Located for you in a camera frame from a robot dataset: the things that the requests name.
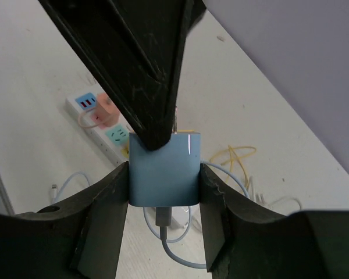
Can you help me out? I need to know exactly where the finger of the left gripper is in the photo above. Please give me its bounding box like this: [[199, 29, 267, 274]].
[[41, 0, 206, 151]]

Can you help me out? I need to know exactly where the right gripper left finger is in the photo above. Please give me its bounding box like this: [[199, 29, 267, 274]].
[[0, 163, 129, 278]]

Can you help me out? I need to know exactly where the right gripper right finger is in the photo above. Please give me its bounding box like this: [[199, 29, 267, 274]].
[[199, 165, 349, 278]]

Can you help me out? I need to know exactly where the pink charger plug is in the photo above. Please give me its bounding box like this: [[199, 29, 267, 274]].
[[94, 92, 120, 127]]

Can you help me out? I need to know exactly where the white colourful power strip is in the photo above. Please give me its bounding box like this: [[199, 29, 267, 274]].
[[65, 91, 130, 166]]

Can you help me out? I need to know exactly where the blue charger plug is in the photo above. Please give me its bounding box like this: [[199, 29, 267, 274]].
[[129, 133, 201, 208]]

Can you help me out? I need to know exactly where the white power strip cord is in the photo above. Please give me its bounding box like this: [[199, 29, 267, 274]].
[[171, 174, 303, 233]]

